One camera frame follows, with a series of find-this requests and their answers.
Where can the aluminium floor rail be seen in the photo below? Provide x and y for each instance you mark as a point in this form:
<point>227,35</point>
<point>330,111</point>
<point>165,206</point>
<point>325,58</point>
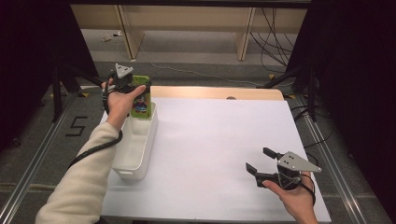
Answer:
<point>330,161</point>
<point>34,165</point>

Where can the black tripod stand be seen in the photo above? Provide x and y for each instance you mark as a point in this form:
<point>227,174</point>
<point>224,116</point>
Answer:
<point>57,93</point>
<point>311,90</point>

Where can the person's right hand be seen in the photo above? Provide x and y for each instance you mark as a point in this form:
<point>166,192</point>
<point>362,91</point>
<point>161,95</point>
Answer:
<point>297,202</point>

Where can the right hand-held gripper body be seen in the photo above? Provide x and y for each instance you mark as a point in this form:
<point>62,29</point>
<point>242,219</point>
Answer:
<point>292,172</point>

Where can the black curtain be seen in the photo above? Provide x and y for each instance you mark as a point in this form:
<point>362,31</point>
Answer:
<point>358,77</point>
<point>31,62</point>

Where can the green cartoon phone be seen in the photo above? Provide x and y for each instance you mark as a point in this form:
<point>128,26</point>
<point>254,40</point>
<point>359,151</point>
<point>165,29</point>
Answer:
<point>141,105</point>

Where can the beige wooden desk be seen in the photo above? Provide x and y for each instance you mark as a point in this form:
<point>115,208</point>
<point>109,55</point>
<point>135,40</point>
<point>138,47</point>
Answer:
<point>186,18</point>

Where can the white rectangular storage box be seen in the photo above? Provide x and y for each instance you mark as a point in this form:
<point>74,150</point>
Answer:
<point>137,146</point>

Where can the white paper sheet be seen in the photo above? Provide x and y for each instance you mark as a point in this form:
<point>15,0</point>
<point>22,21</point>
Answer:
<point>230,130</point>

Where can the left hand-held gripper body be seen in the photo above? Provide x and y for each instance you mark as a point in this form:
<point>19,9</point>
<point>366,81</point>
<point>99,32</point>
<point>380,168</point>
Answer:
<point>122,77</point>

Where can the person's left hand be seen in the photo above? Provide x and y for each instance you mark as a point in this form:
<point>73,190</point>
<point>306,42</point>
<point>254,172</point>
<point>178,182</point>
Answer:
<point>120,104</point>

